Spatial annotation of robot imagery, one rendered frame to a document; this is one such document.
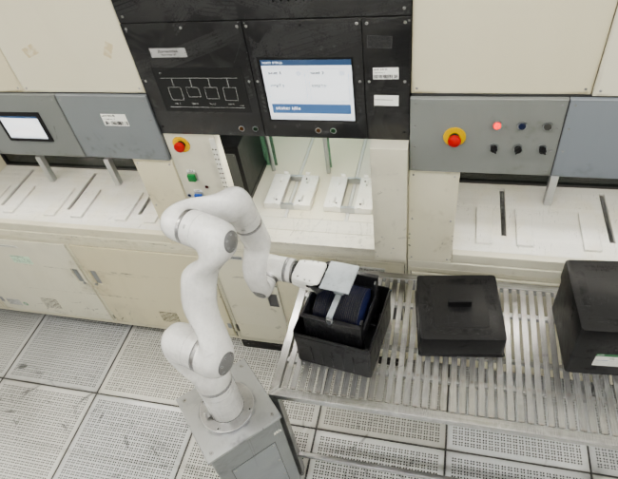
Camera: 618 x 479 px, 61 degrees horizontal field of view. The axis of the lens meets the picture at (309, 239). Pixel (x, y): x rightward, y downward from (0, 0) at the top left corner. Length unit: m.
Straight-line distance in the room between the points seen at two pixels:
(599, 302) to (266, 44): 1.29
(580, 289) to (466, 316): 0.37
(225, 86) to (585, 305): 1.32
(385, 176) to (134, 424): 1.84
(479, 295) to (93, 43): 1.56
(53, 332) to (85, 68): 1.92
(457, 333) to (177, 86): 1.25
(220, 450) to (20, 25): 1.52
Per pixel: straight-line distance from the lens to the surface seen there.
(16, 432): 3.24
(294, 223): 2.26
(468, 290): 2.01
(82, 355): 3.31
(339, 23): 1.58
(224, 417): 1.86
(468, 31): 1.58
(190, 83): 1.83
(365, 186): 2.35
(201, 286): 1.45
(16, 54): 2.13
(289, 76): 1.69
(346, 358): 1.84
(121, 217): 2.59
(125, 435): 2.93
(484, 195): 2.36
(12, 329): 3.69
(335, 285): 1.69
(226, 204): 1.46
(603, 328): 1.82
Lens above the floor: 2.42
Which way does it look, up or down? 45 degrees down
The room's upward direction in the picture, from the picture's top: 10 degrees counter-clockwise
